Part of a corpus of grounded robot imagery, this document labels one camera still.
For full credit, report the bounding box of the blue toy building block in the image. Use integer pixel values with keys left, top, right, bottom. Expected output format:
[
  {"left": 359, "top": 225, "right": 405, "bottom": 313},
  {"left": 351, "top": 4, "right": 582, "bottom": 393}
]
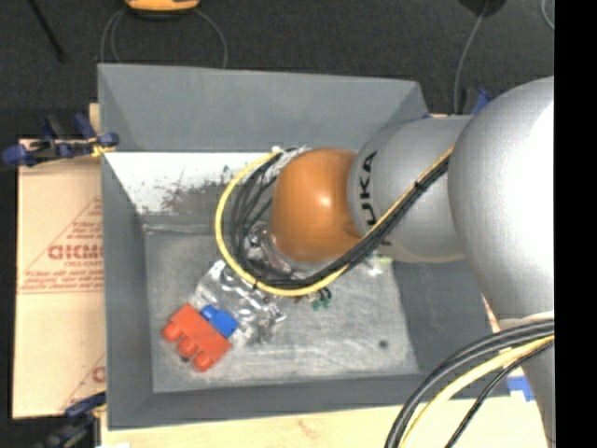
[{"left": 201, "top": 304, "right": 240, "bottom": 339}]

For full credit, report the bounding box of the orange-red toy building block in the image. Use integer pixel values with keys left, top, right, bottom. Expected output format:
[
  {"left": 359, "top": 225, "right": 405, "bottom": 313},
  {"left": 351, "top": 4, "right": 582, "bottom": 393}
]
[{"left": 160, "top": 302, "right": 233, "bottom": 373}]

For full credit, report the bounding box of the grey metal bin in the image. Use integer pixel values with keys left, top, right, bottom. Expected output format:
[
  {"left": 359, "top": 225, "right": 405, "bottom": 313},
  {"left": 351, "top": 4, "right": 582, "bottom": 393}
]
[{"left": 96, "top": 63, "right": 496, "bottom": 431}]

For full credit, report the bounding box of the brown cardboard board, red print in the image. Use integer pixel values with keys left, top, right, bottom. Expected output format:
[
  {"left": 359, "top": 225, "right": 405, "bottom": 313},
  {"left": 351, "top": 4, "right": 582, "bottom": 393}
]
[{"left": 11, "top": 133, "right": 109, "bottom": 420}]

